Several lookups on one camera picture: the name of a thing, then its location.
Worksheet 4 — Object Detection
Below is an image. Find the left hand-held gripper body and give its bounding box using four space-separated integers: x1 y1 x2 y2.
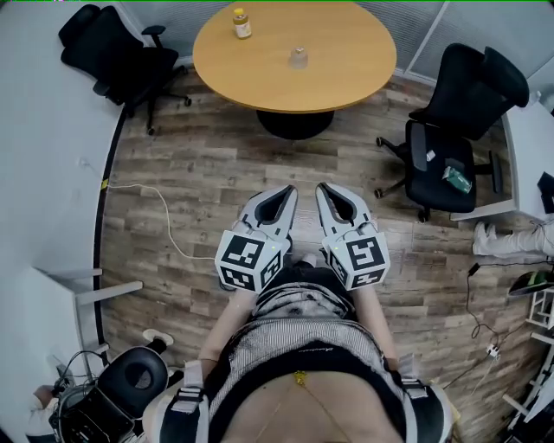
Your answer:
214 215 295 293

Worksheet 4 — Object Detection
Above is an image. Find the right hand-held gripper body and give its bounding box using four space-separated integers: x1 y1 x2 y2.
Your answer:
319 215 392 292

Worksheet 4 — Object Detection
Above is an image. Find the clear small container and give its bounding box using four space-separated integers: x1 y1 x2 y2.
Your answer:
287 46 310 70

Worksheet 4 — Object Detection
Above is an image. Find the person's left forearm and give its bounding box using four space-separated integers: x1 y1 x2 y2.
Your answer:
197 285 261 374

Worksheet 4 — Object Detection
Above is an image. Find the person's right forearm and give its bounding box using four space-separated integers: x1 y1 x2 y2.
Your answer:
351 285 400 371

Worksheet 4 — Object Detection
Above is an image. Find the green packet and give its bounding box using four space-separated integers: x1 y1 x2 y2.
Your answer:
441 166 473 194

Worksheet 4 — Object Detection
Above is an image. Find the person's torso in striped clothing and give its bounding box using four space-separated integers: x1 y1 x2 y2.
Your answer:
142 253 455 443

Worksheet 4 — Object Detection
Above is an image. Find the black office chair with armrests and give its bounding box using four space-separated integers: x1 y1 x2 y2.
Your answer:
374 42 531 224

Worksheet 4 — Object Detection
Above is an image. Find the round wooden table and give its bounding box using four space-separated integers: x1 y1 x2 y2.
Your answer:
192 0 398 141

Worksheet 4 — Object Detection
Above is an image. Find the black padded round seat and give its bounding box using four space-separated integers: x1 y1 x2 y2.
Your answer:
98 345 171 420

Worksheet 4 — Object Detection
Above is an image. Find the black and green helmet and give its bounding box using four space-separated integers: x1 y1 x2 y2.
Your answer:
507 270 554 298

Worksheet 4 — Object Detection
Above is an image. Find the yellow juice bottle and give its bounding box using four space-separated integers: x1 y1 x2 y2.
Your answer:
232 8 253 40

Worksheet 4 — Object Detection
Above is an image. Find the white metal rack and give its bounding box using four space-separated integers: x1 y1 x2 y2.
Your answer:
501 286 554 433

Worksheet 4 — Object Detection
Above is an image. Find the black box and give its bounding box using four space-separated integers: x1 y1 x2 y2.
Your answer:
536 171 554 203

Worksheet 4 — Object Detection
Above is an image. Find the black office chair with headrest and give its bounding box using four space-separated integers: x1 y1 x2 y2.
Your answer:
57 3 193 137

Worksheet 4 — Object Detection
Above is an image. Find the thin white floor cable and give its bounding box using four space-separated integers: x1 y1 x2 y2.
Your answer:
105 183 218 261

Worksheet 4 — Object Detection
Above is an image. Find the black floor cable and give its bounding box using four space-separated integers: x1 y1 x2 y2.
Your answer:
465 257 554 347

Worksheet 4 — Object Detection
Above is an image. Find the white desk with frame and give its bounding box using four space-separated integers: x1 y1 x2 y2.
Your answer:
0 264 145 416

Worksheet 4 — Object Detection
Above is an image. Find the black equipment with cables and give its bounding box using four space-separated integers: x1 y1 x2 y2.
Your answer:
48 349 136 443

